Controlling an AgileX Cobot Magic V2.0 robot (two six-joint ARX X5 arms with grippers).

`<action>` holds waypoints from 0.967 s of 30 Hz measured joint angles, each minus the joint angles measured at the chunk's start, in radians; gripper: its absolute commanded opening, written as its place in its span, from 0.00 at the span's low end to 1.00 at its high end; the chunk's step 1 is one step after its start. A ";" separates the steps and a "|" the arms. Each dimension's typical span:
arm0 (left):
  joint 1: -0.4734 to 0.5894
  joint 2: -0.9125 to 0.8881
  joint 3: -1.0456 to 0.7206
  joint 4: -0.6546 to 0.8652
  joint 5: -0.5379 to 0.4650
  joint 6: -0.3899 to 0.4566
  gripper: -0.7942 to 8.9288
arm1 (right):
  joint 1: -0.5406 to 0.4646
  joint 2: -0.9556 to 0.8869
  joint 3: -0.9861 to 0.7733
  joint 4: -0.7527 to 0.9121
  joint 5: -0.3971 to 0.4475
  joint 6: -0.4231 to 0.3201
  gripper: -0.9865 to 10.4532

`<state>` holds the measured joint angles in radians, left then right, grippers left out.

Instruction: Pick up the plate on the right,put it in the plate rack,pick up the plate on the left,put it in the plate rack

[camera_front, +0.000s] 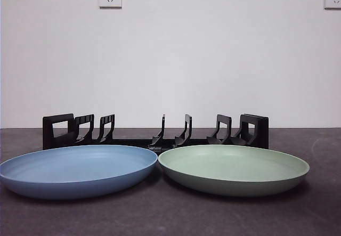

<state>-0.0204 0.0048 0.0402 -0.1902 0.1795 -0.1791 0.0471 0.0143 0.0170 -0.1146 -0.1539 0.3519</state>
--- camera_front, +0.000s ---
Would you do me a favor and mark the blue round plate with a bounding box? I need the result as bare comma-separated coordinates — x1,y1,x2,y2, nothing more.
0,144,158,200

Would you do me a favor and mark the green round plate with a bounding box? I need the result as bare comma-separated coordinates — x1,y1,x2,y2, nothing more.
158,144,311,197

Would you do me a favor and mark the black plate rack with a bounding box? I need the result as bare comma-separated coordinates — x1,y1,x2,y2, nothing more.
42,113,270,151

